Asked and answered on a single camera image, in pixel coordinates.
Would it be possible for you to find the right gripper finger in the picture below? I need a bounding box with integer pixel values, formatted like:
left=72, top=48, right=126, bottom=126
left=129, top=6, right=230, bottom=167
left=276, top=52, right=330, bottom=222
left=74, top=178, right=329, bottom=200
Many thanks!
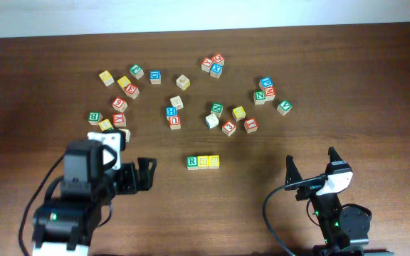
left=328, top=146, right=344, bottom=164
left=285, top=155, right=302, bottom=185

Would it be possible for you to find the green R block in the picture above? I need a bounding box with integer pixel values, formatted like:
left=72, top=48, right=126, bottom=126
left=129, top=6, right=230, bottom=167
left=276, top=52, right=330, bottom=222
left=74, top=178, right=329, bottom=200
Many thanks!
left=186, top=156, right=199, bottom=171

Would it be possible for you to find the yellow S block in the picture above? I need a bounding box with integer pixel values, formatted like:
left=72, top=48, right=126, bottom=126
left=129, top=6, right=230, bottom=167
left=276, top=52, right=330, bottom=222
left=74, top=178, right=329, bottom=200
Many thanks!
left=197, top=156, right=209, bottom=169
left=208, top=155, right=220, bottom=169

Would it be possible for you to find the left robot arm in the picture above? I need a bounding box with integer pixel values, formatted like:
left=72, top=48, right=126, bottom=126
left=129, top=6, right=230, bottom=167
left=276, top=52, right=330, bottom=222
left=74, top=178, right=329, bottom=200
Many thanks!
left=32, top=130, right=157, bottom=256

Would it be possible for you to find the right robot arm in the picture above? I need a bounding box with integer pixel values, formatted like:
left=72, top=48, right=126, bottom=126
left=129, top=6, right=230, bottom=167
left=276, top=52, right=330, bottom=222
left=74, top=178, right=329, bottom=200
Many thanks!
left=285, top=146, right=394, bottom=256

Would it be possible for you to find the plain wood green block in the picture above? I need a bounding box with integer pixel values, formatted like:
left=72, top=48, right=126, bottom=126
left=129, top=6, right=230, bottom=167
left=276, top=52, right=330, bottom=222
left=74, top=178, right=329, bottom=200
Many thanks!
left=120, top=129, right=131, bottom=142

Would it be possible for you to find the yellow block above B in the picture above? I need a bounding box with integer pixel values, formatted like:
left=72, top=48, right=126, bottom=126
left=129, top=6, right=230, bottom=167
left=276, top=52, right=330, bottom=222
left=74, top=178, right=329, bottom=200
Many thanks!
left=98, top=119, right=114, bottom=132

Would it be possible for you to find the red U block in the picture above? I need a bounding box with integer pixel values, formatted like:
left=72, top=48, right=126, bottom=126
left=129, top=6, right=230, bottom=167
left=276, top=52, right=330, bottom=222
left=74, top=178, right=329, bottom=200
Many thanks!
left=169, top=115, right=181, bottom=130

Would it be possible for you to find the red I block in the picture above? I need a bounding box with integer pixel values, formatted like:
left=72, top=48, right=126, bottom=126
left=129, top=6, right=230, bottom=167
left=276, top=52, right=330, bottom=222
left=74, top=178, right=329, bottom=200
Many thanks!
left=244, top=118, right=258, bottom=133

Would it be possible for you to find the green V block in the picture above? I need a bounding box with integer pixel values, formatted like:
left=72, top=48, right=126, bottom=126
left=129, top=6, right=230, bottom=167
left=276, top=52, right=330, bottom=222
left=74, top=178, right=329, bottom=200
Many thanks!
left=277, top=100, right=293, bottom=116

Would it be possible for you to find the blue H block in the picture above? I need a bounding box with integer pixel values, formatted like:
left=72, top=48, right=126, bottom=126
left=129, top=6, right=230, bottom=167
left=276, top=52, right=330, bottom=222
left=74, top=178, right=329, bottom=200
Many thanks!
left=166, top=107, right=177, bottom=119

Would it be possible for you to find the red 6 block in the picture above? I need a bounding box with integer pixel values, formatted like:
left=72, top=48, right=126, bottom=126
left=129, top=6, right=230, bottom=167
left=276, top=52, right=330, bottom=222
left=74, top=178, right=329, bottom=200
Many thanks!
left=112, top=97, right=127, bottom=112

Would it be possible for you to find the red 3 block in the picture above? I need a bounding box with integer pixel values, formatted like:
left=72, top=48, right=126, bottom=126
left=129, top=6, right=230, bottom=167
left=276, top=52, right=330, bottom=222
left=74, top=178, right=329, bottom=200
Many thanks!
left=222, top=120, right=236, bottom=137

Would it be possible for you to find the green N block right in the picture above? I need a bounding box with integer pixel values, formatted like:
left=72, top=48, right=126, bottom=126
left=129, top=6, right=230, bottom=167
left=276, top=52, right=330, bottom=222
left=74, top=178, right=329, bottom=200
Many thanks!
left=253, top=91, right=266, bottom=105

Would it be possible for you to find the green n block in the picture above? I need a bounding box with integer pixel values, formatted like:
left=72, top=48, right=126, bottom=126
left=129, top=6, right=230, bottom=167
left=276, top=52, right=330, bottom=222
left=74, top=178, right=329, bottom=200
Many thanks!
left=253, top=91, right=266, bottom=105
left=210, top=102, right=224, bottom=118

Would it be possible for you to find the red M block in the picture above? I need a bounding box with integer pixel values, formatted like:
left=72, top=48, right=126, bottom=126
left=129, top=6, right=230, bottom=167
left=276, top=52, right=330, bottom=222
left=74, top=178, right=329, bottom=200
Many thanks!
left=263, top=87, right=276, bottom=101

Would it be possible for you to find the white blue T block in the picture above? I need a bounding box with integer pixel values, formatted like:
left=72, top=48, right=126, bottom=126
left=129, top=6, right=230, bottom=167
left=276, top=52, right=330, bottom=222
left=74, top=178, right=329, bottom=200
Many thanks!
left=205, top=114, right=219, bottom=129

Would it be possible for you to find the red E block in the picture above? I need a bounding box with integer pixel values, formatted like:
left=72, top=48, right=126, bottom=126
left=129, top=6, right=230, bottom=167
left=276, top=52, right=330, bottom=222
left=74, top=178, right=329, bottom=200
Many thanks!
left=124, top=84, right=140, bottom=100

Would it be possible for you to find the yellow block beside E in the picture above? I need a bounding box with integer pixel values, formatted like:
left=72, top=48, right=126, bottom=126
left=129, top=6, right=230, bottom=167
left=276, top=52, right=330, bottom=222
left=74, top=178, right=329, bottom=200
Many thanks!
left=117, top=76, right=131, bottom=90

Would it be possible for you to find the blue P block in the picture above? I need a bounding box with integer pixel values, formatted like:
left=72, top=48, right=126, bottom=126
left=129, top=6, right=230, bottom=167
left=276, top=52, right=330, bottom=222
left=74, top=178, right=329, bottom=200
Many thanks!
left=259, top=77, right=273, bottom=90

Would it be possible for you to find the green N block centre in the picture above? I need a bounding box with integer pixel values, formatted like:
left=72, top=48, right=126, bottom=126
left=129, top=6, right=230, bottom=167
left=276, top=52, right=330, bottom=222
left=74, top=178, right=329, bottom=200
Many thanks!
left=210, top=102, right=224, bottom=118

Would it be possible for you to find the plain wood yellow block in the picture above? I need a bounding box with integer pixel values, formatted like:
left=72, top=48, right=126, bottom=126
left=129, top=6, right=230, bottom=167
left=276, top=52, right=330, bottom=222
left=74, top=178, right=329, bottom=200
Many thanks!
left=176, top=75, right=191, bottom=90

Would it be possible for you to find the yellow block upper left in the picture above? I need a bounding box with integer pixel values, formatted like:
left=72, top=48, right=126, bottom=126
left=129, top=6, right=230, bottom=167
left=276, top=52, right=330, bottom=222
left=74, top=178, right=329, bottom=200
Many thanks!
left=99, top=70, right=115, bottom=87

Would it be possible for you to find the blue D block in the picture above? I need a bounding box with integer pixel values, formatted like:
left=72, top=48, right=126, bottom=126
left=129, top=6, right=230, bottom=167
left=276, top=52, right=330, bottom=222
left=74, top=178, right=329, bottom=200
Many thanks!
left=149, top=70, right=162, bottom=85

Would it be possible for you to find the green P block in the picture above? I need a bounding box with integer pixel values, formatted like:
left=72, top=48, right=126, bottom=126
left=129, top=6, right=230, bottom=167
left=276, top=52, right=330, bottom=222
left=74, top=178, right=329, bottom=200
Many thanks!
left=130, top=64, right=144, bottom=80

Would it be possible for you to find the blue X block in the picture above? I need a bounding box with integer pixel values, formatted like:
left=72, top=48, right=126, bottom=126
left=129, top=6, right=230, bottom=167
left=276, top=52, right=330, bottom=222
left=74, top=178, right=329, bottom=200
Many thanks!
left=209, top=63, right=223, bottom=79

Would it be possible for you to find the red Q block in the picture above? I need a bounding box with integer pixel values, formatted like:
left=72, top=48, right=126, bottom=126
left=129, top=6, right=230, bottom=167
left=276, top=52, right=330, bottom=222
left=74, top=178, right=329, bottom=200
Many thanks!
left=211, top=53, right=225, bottom=66

